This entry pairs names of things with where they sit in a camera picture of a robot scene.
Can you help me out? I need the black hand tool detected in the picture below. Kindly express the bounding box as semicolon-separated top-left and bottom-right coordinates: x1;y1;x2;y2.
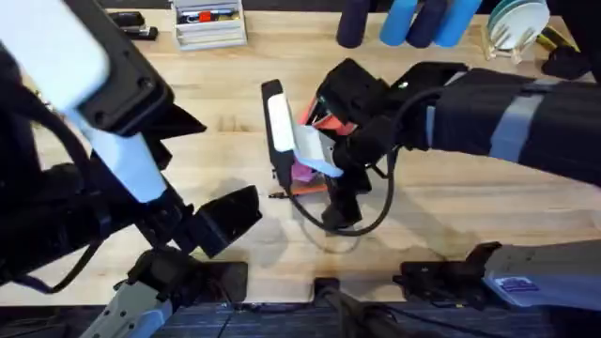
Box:
118;25;160;42

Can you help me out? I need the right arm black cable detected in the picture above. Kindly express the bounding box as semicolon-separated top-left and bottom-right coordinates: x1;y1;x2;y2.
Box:
285;88;445;238

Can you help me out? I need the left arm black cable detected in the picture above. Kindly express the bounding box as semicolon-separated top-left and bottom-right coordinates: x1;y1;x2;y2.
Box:
12;238;102;296

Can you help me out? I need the black rounded object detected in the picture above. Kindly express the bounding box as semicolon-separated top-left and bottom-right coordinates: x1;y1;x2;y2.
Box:
541;44;593;82

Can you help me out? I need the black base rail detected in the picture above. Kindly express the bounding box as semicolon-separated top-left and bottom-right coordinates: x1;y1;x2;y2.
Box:
0;302;601;338

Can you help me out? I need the bright blue cylinder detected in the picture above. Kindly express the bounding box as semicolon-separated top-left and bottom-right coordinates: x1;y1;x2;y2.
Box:
434;0;484;49
378;0;419;47

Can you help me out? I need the dark blue cylinder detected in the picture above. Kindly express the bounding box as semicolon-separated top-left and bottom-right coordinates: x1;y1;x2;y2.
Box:
406;0;448;50
335;0;373;50

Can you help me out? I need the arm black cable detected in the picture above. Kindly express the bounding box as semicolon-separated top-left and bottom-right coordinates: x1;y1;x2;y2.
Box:
285;88;445;238
12;238;102;296

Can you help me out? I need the orange soft zip bag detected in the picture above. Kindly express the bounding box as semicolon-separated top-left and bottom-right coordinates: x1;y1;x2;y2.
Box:
286;93;361;197

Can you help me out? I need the white plate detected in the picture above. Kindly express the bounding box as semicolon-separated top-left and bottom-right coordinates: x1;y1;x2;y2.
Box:
492;0;551;51

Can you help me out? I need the teal plate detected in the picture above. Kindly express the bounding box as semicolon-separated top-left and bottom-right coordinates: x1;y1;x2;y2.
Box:
485;0;517;30

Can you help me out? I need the wooden peg rack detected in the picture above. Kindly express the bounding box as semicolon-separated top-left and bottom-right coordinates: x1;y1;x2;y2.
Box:
481;23;537;66

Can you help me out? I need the yellow and black tool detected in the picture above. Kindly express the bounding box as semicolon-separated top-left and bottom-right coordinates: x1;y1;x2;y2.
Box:
534;25;579;54

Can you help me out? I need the left wrist upright plate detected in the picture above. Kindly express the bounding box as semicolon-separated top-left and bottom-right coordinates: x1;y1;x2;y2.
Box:
0;0;173;204

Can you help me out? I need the black cable bundle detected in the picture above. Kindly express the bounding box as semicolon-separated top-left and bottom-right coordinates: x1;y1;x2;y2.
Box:
312;276;426;338

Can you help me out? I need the grey filled organiser box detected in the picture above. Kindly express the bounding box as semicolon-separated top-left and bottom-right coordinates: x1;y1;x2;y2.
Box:
170;0;249;52

